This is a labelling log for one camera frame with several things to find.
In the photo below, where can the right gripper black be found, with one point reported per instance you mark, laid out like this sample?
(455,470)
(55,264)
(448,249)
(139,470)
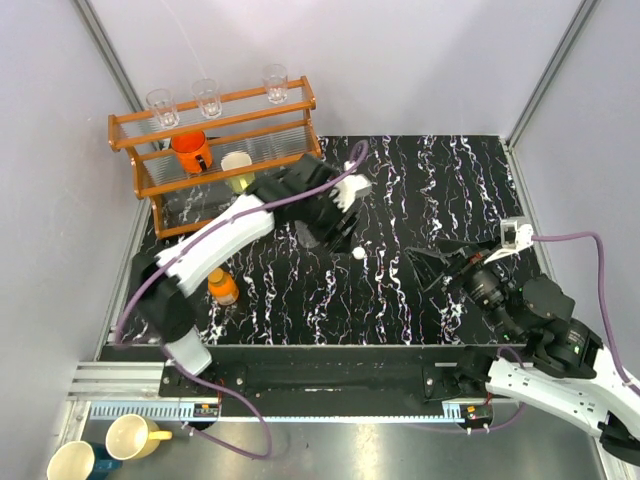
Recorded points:
(429,266)

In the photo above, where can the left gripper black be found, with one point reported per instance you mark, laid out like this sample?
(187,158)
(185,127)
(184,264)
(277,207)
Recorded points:
(338,239)

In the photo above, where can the orange juice bottle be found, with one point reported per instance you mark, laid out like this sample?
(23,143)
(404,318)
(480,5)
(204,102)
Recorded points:
(225,297)

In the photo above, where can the orange bottle cap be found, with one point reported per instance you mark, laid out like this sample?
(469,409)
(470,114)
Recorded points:
(219,279)

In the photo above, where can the clear plastic bottle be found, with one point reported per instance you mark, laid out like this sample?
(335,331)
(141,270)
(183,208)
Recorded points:
(305,236)

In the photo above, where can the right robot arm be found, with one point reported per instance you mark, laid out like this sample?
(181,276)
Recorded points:
(565,368)

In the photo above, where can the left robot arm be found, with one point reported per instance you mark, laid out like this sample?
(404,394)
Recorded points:
(310,191)

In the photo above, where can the small white bottle cap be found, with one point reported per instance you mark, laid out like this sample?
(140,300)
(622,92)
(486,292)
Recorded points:
(358,253)

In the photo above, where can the orange wooden shelf rack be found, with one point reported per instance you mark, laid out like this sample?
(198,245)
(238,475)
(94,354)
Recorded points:
(251,137)

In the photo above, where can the orange mug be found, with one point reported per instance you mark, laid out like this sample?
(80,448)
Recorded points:
(192,151)

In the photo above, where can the right clear glass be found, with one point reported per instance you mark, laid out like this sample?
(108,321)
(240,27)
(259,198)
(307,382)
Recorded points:
(275,81)

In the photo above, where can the clear glass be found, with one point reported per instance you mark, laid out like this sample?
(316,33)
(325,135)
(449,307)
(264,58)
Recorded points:
(275,81)
(163,107)
(206,94)

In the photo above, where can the middle clear glass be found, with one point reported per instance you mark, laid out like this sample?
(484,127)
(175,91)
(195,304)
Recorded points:
(206,94)

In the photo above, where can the left clear glass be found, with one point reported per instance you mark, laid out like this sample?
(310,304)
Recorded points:
(163,107)

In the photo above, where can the yellow mug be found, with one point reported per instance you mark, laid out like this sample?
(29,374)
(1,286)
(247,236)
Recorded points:
(132,437)

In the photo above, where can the cream blue mug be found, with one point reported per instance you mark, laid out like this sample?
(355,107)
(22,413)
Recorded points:
(81,460)

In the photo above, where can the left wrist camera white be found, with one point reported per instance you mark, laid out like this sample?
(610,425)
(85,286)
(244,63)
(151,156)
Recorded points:
(347,191)

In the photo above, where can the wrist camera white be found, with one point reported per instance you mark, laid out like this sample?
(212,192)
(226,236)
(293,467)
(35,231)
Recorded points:
(347,191)
(516,235)

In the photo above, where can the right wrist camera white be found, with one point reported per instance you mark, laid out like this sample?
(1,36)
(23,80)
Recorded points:
(516,235)

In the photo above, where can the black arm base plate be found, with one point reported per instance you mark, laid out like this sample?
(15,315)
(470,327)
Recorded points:
(332,379)

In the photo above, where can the grey slotted cable duct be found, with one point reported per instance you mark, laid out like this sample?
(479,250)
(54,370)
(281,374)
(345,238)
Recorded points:
(190,411)

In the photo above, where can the right corner aluminium post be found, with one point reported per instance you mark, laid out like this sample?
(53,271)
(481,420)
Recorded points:
(572,33)

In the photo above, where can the corner aluminium post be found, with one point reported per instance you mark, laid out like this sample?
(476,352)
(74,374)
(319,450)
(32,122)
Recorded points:
(98,34)
(572,33)

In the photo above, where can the aluminium front rail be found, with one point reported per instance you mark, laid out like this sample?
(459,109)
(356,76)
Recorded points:
(500,438)

